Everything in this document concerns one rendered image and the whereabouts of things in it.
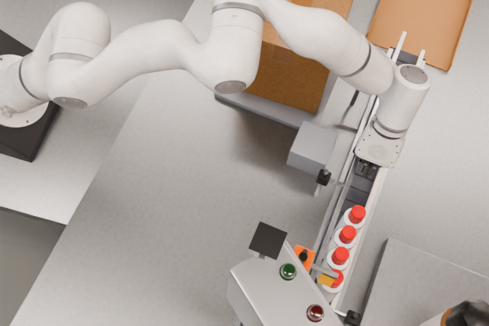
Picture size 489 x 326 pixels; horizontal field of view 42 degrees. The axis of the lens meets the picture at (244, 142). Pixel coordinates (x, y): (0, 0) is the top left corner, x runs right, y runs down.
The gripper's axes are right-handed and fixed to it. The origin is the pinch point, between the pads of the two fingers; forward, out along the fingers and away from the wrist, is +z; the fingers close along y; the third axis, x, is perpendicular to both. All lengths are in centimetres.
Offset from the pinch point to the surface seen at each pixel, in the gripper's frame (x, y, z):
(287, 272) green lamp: -63, -10, -36
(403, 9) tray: 61, -5, -10
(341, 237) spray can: -26.7, -1.3, -3.6
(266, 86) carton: 13.4, -32.5, -1.9
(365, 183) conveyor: 1.5, 1.2, 6.2
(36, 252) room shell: -3, -98, 102
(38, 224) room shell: 6, -103, 98
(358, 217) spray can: -22.3, 0.5, -7.0
